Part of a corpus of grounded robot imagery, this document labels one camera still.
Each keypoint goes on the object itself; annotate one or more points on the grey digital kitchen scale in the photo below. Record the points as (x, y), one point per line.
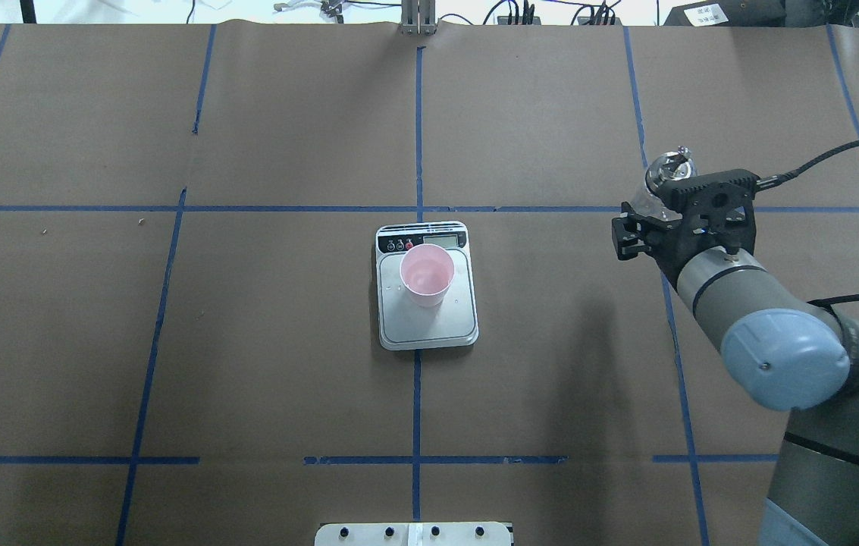
(403, 325)

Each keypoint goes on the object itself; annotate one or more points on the white pillar with base plate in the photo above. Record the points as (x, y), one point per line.
(416, 533)

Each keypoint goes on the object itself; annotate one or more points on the pink paper cup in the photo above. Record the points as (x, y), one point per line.
(427, 272)

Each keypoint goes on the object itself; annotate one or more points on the aluminium frame post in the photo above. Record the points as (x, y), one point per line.
(418, 17)

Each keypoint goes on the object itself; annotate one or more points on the clear glass sauce bottle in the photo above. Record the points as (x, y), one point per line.
(667, 169)

